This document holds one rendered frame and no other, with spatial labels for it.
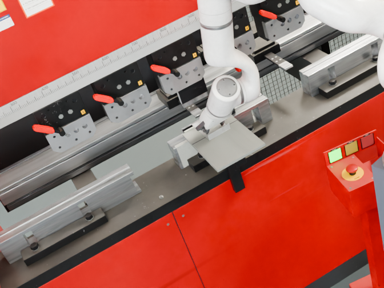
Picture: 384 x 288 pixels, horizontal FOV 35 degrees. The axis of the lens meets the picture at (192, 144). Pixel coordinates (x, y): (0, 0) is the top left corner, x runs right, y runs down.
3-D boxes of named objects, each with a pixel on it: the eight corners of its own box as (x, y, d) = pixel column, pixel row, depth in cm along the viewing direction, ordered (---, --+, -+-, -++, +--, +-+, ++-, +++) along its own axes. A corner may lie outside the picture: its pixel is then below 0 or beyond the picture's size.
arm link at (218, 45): (248, 0, 170) (252, 88, 190) (194, 15, 167) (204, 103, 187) (262, 14, 163) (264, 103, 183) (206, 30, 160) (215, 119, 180)
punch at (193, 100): (184, 109, 207) (176, 86, 201) (182, 107, 208) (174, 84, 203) (209, 96, 209) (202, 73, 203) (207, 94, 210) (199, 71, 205)
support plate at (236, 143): (218, 172, 190) (216, 170, 189) (183, 136, 211) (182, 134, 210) (266, 145, 193) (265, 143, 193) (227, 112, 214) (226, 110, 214)
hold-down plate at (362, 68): (327, 99, 223) (326, 92, 221) (319, 94, 227) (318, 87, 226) (392, 63, 229) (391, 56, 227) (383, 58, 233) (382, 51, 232)
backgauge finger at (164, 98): (186, 127, 215) (182, 115, 213) (158, 99, 236) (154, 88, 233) (215, 111, 218) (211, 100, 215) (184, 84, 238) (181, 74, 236)
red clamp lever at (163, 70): (154, 66, 186) (181, 72, 191) (149, 62, 189) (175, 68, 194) (152, 71, 186) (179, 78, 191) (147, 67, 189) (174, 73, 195)
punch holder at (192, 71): (167, 97, 198) (151, 54, 188) (157, 87, 204) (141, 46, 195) (206, 76, 201) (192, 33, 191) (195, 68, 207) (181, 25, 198)
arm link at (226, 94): (230, 87, 189) (203, 96, 188) (237, 69, 177) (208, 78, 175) (240, 111, 187) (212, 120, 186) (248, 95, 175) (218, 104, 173)
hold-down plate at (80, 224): (27, 267, 198) (23, 260, 197) (23, 257, 203) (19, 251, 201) (108, 221, 205) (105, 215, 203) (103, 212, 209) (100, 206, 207)
